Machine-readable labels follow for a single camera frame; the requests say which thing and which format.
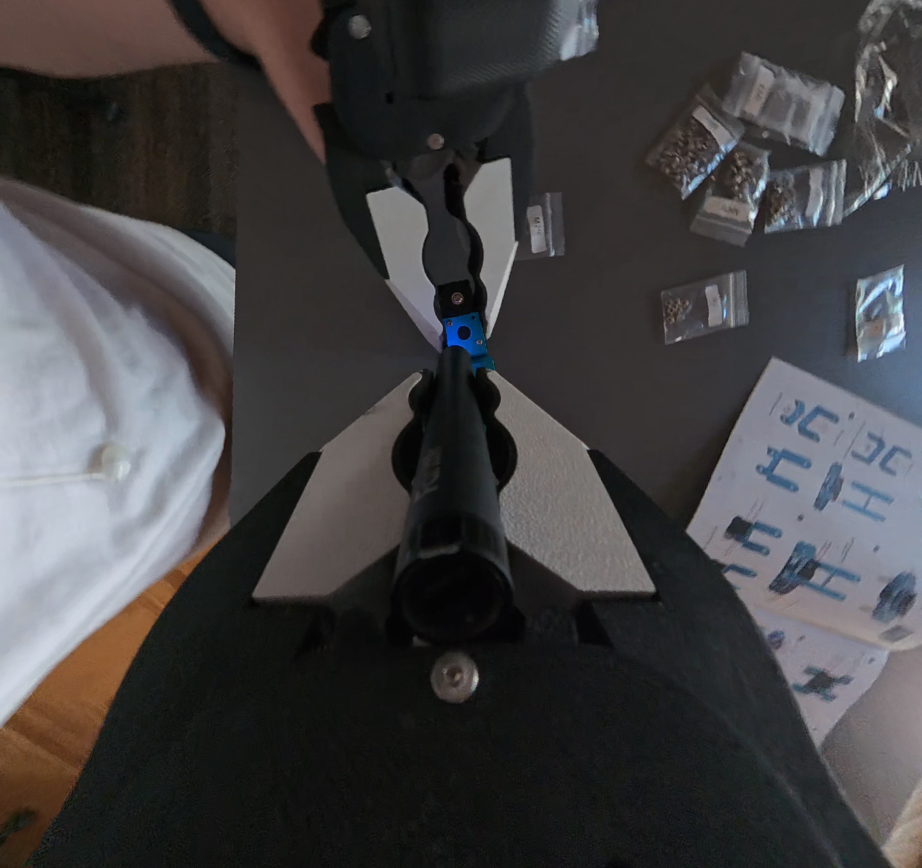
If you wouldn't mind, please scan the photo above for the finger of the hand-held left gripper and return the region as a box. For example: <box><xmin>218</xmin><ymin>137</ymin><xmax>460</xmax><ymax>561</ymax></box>
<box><xmin>443</xmin><ymin>157</ymin><xmax>520</xmax><ymax>336</ymax></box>
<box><xmin>364</xmin><ymin>184</ymin><xmax>448</xmax><ymax>349</ymax></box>

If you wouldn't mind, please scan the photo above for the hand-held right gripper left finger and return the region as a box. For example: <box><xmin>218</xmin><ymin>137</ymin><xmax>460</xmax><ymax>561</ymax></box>
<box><xmin>251</xmin><ymin>370</ymin><xmax>435</xmax><ymax>604</ymax></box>

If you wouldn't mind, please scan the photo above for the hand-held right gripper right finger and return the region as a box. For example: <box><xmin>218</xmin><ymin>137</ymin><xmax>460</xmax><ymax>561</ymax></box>
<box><xmin>475</xmin><ymin>370</ymin><xmax>658</xmax><ymax>601</ymax></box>

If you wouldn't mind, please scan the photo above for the blue bracket with black servo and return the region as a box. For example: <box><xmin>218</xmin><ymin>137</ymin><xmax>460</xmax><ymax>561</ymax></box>
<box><xmin>434</xmin><ymin>281</ymin><xmax>498</xmax><ymax>374</ymax></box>

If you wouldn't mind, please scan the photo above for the black electric screwdriver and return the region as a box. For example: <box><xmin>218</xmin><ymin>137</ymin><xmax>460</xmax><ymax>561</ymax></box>
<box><xmin>389</xmin><ymin>346</ymin><xmax>520</xmax><ymax>642</ymax></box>

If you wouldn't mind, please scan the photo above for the dark grey desk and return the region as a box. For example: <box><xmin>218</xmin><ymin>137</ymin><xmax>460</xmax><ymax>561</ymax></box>
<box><xmin>230</xmin><ymin>0</ymin><xmax>922</xmax><ymax>844</ymax></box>

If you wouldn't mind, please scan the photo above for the flat clear zip bag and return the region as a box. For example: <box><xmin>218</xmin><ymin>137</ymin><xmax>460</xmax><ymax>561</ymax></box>
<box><xmin>517</xmin><ymin>193</ymin><xmax>566</xmax><ymax>259</ymax></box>

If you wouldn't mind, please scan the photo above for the small zip bag of screws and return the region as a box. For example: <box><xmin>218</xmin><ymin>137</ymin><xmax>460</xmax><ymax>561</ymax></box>
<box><xmin>558</xmin><ymin>0</ymin><xmax>600</xmax><ymax>62</ymax></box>

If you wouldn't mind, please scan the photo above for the illustrated instruction booklet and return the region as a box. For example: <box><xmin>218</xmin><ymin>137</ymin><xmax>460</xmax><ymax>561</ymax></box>
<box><xmin>686</xmin><ymin>357</ymin><xmax>922</xmax><ymax>748</ymax></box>

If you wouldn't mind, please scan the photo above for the zip bag of silver screws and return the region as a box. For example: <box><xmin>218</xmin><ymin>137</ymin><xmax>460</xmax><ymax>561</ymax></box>
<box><xmin>689</xmin><ymin>142</ymin><xmax>770</xmax><ymax>247</ymax></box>
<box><xmin>646</xmin><ymin>86</ymin><xmax>745</xmax><ymax>201</ymax></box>

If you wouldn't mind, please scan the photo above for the zip bag of small nuts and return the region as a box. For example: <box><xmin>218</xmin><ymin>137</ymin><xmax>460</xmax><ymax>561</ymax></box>
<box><xmin>660</xmin><ymin>270</ymin><xmax>750</xmax><ymax>345</ymax></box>

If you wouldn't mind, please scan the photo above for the black wristband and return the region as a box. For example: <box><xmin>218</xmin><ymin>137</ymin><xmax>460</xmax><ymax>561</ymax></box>
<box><xmin>147</xmin><ymin>0</ymin><xmax>264</xmax><ymax>71</ymax></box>

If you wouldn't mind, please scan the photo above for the zip bag of large nuts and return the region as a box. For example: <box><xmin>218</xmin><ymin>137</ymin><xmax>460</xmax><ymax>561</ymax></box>
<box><xmin>762</xmin><ymin>160</ymin><xmax>848</xmax><ymax>235</ymax></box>

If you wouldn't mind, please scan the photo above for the wide clear zip bag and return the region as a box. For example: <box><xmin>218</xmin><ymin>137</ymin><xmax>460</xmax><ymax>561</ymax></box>
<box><xmin>722</xmin><ymin>53</ymin><xmax>846</xmax><ymax>156</ymax></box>

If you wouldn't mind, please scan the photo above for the zip bag with black parts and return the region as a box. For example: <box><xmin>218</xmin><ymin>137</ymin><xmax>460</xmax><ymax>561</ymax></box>
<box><xmin>855</xmin><ymin>265</ymin><xmax>907</xmax><ymax>362</ymax></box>

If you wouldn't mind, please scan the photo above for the crumpled clear plastic wrap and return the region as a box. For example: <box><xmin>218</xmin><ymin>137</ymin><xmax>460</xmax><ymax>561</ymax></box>
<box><xmin>843</xmin><ymin>0</ymin><xmax>922</xmax><ymax>215</ymax></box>

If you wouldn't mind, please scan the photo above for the white earphone with cable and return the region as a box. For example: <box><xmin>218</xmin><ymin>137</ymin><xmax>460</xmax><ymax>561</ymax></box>
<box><xmin>0</xmin><ymin>443</ymin><xmax>134</xmax><ymax>487</ymax></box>

